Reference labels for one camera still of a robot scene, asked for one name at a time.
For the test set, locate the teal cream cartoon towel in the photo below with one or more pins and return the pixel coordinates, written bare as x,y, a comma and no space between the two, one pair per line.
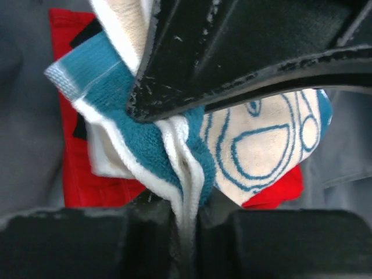
240,150

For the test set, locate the red cloth garment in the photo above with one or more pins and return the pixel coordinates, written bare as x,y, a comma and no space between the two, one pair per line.
81,188

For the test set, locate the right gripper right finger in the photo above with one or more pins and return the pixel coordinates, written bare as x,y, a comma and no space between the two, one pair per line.
284,244

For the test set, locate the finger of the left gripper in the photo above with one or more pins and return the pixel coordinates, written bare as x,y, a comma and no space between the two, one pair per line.
218,54

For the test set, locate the white black space suitcase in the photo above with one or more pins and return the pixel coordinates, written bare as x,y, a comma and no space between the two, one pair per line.
337,175

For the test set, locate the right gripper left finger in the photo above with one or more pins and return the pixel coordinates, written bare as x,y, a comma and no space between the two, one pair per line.
86,243

